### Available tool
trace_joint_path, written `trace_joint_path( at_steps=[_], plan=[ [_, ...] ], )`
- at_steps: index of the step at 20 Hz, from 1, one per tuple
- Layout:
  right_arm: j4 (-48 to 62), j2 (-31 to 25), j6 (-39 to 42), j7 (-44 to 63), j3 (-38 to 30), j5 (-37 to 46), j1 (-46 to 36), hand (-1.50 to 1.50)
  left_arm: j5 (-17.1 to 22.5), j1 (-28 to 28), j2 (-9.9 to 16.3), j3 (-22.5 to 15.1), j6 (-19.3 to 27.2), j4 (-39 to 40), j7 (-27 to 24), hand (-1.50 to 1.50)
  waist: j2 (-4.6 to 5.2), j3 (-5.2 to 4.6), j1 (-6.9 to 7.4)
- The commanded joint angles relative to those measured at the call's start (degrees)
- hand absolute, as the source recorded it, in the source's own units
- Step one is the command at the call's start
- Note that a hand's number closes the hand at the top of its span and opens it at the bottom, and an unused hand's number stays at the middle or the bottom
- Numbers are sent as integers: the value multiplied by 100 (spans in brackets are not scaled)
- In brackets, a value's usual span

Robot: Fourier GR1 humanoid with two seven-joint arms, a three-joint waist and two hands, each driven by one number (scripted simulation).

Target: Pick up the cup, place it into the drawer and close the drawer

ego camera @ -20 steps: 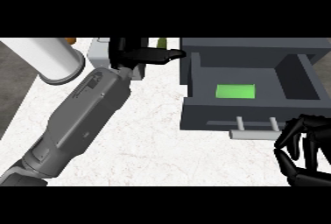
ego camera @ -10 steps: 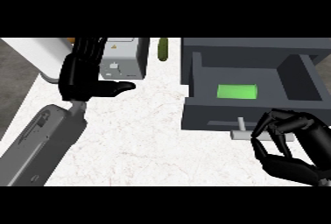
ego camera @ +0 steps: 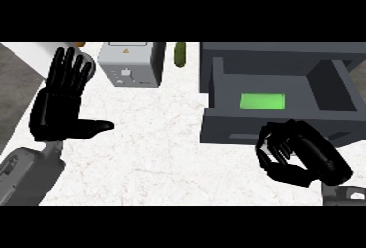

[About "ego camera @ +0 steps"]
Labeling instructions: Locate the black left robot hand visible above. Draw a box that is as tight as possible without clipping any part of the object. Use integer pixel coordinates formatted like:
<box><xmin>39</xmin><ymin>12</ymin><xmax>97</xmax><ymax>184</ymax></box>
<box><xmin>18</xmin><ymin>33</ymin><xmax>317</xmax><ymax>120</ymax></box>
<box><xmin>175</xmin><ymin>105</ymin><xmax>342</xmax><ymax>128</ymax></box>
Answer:
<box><xmin>29</xmin><ymin>46</ymin><xmax>116</xmax><ymax>143</ymax></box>

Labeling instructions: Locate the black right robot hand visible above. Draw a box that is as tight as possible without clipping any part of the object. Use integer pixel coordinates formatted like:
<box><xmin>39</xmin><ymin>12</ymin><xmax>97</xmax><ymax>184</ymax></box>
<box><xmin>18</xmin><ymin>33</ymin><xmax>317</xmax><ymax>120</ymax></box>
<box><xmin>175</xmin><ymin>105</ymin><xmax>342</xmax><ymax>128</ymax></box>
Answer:
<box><xmin>255</xmin><ymin>118</ymin><xmax>356</xmax><ymax>189</ymax></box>

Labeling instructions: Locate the dark grey open drawer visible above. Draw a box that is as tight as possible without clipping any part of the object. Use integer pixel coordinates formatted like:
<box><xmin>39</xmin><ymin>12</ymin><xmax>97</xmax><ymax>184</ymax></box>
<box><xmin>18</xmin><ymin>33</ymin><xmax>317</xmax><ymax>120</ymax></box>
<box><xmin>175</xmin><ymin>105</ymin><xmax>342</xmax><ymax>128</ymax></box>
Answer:
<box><xmin>200</xmin><ymin>56</ymin><xmax>366</xmax><ymax>149</ymax></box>

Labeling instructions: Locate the green sponge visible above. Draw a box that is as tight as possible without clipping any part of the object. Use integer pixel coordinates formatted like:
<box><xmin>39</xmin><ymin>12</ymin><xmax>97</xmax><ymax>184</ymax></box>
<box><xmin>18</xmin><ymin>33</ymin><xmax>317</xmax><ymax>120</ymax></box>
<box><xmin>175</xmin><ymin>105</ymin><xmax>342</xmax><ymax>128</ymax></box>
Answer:
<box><xmin>240</xmin><ymin>92</ymin><xmax>288</xmax><ymax>110</ymax></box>

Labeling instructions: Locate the grey toaster appliance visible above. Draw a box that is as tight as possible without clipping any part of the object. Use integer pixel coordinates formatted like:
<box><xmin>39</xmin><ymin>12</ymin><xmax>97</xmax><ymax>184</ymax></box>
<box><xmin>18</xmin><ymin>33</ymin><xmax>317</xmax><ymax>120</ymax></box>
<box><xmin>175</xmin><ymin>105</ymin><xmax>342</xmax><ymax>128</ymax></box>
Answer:
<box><xmin>98</xmin><ymin>42</ymin><xmax>167</xmax><ymax>89</ymax></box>

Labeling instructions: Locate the green cucumber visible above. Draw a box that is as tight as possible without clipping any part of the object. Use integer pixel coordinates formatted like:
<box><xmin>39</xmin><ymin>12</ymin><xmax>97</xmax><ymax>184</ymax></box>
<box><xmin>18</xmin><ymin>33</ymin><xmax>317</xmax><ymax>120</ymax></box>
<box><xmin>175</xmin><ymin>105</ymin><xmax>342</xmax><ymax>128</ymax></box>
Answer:
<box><xmin>173</xmin><ymin>42</ymin><xmax>190</xmax><ymax>69</ymax></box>

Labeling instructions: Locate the dark grey cabinet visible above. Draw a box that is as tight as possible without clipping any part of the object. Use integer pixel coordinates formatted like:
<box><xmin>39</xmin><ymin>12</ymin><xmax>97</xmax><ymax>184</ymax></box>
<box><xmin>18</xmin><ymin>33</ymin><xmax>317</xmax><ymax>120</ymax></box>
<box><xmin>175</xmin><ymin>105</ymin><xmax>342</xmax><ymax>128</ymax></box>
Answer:
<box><xmin>200</xmin><ymin>42</ymin><xmax>366</xmax><ymax>95</ymax></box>

